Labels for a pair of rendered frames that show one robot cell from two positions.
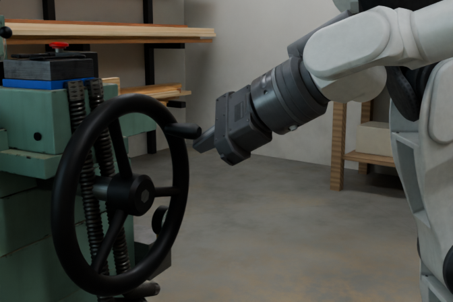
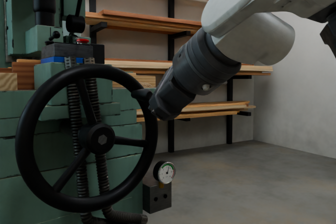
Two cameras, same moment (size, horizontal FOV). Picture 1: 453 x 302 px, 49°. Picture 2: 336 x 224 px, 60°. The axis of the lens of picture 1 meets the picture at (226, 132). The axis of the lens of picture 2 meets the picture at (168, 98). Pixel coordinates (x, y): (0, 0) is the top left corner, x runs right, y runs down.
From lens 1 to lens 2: 34 cm
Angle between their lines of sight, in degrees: 25
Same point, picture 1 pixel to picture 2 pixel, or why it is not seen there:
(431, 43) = not seen: outside the picture
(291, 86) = (195, 47)
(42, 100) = (47, 68)
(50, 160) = (47, 108)
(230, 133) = (159, 92)
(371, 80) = (270, 38)
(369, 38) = not seen: outside the picture
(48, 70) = (53, 49)
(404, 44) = not seen: outside the picture
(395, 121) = not seen: outside the picture
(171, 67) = (244, 91)
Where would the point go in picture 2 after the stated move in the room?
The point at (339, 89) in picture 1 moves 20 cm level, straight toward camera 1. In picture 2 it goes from (235, 47) to (132, 24)
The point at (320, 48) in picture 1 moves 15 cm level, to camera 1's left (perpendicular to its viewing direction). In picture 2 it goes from (211, 7) to (116, 17)
